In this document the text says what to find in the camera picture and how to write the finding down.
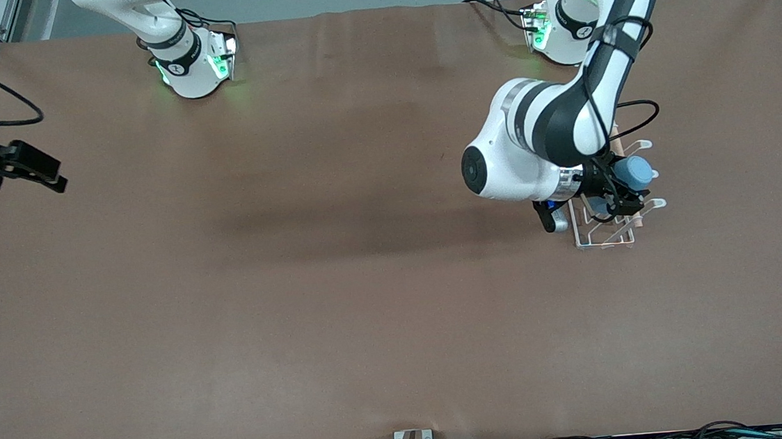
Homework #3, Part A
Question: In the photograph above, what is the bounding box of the black left base cable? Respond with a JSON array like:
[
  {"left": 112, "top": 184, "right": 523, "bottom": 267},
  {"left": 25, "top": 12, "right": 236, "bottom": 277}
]
[{"left": 463, "top": 0, "right": 541, "bottom": 37}]

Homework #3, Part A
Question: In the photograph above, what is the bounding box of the blue plastic cup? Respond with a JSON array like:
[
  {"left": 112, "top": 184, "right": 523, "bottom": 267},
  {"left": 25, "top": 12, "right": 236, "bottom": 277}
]
[{"left": 585, "top": 154, "right": 657, "bottom": 218}]

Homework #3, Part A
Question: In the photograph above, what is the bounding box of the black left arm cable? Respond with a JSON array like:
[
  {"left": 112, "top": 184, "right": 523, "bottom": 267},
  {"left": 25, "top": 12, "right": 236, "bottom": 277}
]
[{"left": 578, "top": 14, "right": 664, "bottom": 163}]

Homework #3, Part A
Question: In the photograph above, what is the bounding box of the white wire cup rack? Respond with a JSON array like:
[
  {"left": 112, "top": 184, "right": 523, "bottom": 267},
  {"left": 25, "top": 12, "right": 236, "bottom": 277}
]
[{"left": 561, "top": 118, "right": 671, "bottom": 253}]

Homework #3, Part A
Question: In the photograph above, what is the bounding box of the brown table cover sheet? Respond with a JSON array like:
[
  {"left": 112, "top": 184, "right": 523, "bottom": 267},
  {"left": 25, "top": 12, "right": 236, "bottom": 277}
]
[{"left": 0, "top": 0, "right": 782, "bottom": 439}]

